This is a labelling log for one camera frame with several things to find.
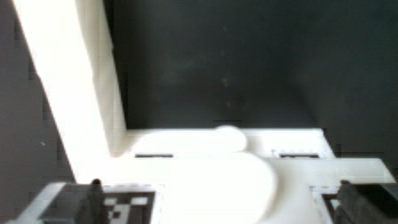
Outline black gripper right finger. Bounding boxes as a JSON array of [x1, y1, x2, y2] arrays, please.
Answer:
[[334, 180, 398, 224]]

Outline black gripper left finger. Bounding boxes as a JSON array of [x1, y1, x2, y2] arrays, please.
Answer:
[[39, 179, 107, 224]]

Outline white drawer box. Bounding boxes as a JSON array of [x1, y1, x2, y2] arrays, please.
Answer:
[[105, 153, 394, 224], [124, 125, 334, 159]]

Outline white drawer box front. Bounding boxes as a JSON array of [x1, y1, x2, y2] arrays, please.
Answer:
[[124, 125, 334, 159]]

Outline white U-shaped border wall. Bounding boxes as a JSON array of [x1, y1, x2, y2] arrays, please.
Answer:
[[12, 0, 126, 183]]

